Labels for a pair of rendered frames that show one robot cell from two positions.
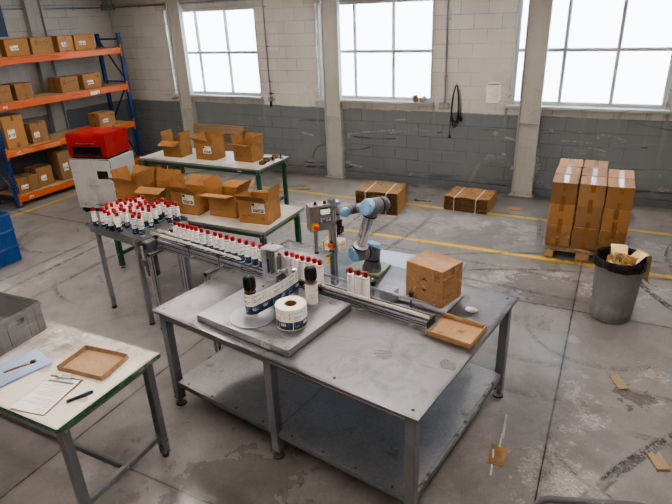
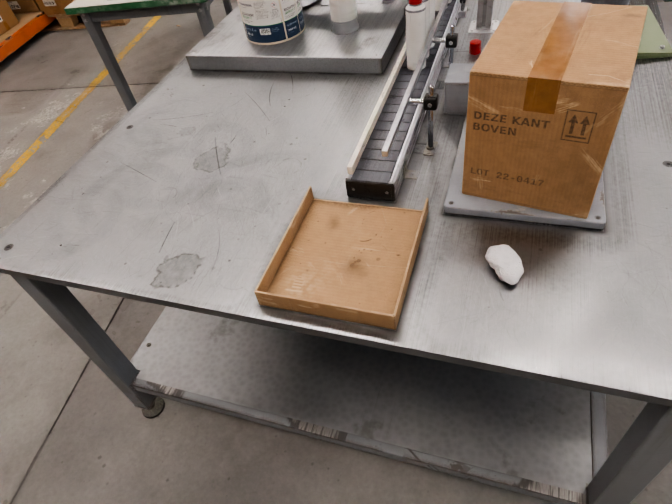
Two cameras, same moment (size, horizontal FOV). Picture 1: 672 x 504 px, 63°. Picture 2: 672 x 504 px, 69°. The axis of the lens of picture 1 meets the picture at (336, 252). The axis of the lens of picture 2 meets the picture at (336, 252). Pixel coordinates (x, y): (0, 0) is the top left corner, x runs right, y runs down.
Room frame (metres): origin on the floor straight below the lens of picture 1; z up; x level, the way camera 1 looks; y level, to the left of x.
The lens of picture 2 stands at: (2.78, -1.37, 1.53)
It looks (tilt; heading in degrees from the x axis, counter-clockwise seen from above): 46 degrees down; 79
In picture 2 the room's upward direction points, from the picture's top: 11 degrees counter-clockwise
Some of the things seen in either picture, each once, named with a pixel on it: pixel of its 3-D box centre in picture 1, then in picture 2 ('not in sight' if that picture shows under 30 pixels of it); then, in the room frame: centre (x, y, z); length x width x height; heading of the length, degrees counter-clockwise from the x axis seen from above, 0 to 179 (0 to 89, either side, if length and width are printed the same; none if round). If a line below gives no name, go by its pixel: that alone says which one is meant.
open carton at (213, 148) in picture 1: (208, 145); not in sight; (8.04, 1.82, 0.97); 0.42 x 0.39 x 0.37; 150
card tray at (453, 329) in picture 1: (456, 329); (347, 249); (2.93, -0.73, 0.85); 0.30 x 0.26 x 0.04; 54
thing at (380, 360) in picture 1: (334, 304); (397, 54); (3.36, 0.03, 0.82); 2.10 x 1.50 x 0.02; 54
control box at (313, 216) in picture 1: (319, 216); not in sight; (3.65, 0.11, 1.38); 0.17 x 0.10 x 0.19; 109
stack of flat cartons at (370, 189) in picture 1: (381, 197); not in sight; (7.72, -0.71, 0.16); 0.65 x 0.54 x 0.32; 67
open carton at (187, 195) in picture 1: (190, 193); not in sight; (5.67, 1.54, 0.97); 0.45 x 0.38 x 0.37; 156
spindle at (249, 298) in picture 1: (250, 296); not in sight; (3.14, 0.57, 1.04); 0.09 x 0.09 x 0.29
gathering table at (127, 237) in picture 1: (146, 263); not in sight; (5.00, 1.91, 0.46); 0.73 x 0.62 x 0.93; 54
